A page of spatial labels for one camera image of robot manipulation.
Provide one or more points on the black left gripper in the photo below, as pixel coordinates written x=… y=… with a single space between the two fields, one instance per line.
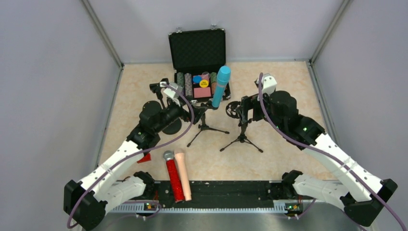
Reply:
x=186 y=112

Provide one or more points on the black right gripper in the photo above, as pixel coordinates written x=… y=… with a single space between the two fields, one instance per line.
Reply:
x=244 y=108

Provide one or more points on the black tripod clip mic stand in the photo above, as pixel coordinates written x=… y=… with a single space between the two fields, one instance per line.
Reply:
x=203 y=126

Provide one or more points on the black tripod shock-mount stand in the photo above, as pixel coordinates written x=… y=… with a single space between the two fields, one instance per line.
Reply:
x=235 y=110

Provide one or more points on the black round-base mic stand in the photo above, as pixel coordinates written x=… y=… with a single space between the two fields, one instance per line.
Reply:
x=174 y=127

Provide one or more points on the blue toy microphone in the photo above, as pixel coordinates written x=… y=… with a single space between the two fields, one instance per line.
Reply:
x=223 y=77

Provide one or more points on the red glitter microphone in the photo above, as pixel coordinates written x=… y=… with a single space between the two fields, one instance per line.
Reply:
x=175 y=181

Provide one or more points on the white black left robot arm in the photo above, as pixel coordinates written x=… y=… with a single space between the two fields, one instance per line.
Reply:
x=88 y=200

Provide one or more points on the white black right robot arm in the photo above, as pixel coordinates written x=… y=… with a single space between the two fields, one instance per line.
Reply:
x=358 y=193

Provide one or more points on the pink card deck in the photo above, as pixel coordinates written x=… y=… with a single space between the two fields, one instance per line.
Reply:
x=202 y=92

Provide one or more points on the yellow big blind button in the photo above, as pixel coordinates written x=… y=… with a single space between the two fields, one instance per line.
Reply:
x=204 y=83

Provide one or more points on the blue dealer button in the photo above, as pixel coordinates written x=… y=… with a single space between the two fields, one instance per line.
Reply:
x=196 y=79

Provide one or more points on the green red chip stack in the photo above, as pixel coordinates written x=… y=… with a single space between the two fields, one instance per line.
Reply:
x=213 y=81

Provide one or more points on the green poker chip stack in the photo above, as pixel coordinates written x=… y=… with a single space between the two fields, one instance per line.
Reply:
x=181 y=81

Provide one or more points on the peach pink microphone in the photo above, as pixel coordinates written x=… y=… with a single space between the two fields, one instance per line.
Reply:
x=183 y=174

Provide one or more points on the black poker chip case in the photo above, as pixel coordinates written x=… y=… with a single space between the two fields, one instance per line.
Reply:
x=198 y=52

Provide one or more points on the small red block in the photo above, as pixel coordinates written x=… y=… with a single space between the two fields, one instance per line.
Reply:
x=146 y=158

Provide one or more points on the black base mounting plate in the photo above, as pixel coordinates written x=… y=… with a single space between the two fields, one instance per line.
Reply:
x=234 y=194

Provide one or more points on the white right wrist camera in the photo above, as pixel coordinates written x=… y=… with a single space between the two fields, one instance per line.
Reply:
x=267 y=83

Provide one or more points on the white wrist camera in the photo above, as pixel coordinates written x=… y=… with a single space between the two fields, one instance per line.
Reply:
x=267 y=83
x=171 y=92

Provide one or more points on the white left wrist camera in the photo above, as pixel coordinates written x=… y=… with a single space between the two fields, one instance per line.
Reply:
x=171 y=92

